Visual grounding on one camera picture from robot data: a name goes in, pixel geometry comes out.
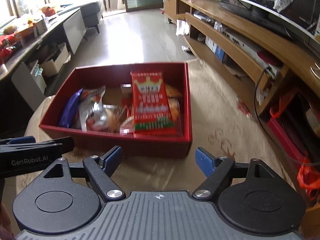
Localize white cardboard storage box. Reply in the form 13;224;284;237
40;42;70;78

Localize round rice cake packet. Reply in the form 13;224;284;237
104;105;127;133

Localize silver white pouch snack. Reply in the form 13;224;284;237
79;86;108;132

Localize grey sofa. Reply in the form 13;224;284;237
80;1;102;33

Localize curved television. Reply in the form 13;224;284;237
209;0;320;46

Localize blue white box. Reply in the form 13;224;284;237
205;36;226;63

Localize red snack packet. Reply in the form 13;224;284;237
131;72;176;136

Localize dark glass coffee table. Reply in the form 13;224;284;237
0;4;89;131

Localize red cardboard box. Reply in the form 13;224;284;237
40;62;193;158

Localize white plastic bag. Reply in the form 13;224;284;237
176;20;190;36

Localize yellow puffed snack bag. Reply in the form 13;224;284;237
165;84;182;136

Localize wooden TV cabinet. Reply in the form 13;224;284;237
164;0;319;116

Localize orange red plastic bag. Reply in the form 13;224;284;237
267;89;319;200

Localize blue purple snack bag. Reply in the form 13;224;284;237
58;88;83;128

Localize beige floral tablecloth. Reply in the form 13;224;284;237
15;57;296;230

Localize left human hand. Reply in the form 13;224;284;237
0;203;15;240

